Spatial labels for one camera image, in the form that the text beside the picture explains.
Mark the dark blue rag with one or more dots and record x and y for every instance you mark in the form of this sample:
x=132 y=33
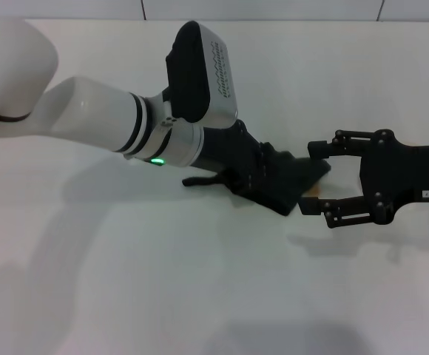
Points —
x=299 y=177

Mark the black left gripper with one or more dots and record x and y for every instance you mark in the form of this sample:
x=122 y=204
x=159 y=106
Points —
x=229 y=151

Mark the brown liquid stain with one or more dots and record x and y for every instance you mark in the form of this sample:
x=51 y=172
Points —
x=315 y=191

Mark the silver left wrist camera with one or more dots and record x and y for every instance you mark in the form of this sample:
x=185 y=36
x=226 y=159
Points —
x=199 y=74

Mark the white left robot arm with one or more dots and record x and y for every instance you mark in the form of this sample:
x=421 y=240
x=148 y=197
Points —
x=88 y=111

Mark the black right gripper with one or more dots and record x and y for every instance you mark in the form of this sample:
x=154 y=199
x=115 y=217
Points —
x=410 y=174

